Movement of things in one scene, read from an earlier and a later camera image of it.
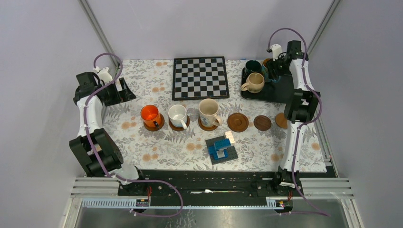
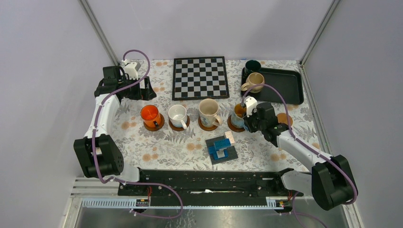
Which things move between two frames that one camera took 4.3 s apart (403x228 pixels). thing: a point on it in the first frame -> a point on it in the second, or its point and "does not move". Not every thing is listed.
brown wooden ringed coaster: (155, 129) does not move
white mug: (177, 116) does not move
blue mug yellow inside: (265, 71) -> (237, 118)
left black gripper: (121, 96) -> (145, 93)
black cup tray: (281, 90) does not move
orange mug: (150, 116) does not move
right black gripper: (271, 64) -> (247, 120)
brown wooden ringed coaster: (179, 128) does not move
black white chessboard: (199, 78) does not move
